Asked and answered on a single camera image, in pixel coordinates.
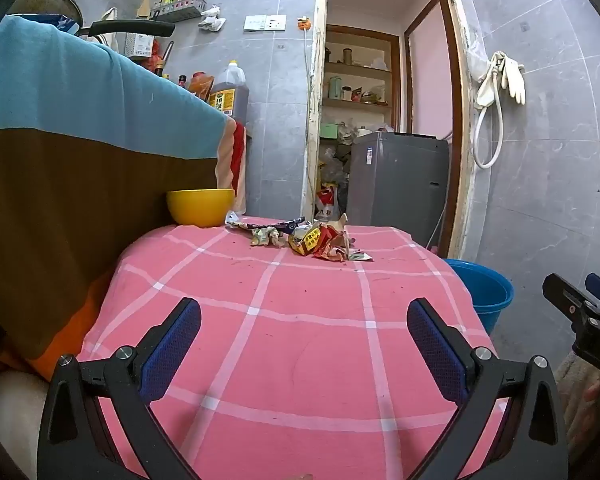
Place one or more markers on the wooden spatula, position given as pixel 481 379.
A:
pixel 144 5

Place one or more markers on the orange packet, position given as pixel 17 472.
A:
pixel 200 86

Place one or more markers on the yellow red wrapper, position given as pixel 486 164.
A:
pixel 305 242

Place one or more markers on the blue plastic bucket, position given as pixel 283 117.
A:
pixel 490 305

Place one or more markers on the brown door frame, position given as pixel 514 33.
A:
pixel 457 110

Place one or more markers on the cream fuzzy cloth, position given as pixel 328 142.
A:
pixel 15 410

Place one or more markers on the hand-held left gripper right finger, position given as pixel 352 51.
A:
pixel 437 350

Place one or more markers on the white hanging rag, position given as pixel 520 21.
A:
pixel 212 20

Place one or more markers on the green box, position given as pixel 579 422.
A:
pixel 328 130

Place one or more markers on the small white wrapper piece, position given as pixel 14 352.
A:
pixel 232 218

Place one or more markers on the green thermos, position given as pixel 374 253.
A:
pixel 335 88

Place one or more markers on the grey wall rack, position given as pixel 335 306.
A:
pixel 180 11

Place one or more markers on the dark jar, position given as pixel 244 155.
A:
pixel 347 56

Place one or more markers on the blue brown striped blanket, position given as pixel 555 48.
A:
pixel 80 160

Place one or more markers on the grey washing machine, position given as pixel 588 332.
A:
pixel 400 185

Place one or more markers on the metal utensil holder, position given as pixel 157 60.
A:
pixel 140 44

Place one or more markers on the red white bag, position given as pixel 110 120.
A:
pixel 327 202

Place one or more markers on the dark sauce bottle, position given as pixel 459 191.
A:
pixel 182 81

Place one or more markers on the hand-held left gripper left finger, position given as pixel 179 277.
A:
pixel 172 350

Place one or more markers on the wooden wall shelf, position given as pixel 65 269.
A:
pixel 360 69

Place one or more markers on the person's right hand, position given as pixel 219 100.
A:
pixel 592 395

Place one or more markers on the pile of plastic bags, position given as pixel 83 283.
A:
pixel 336 162

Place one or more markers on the yellow bowl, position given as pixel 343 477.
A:
pixel 200 207

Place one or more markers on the pink checked tablecloth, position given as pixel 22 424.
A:
pixel 280 335

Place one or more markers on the brown oil bottle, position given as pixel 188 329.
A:
pixel 230 95

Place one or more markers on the blue white packet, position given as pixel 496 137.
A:
pixel 62 25

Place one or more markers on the white wall socket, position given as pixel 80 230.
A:
pixel 276 23

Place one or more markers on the beige hanging cloth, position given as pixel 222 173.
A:
pixel 109 14

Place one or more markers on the white wall switch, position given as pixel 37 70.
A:
pixel 255 23

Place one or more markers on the orange wall plug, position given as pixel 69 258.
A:
pixel 304 23

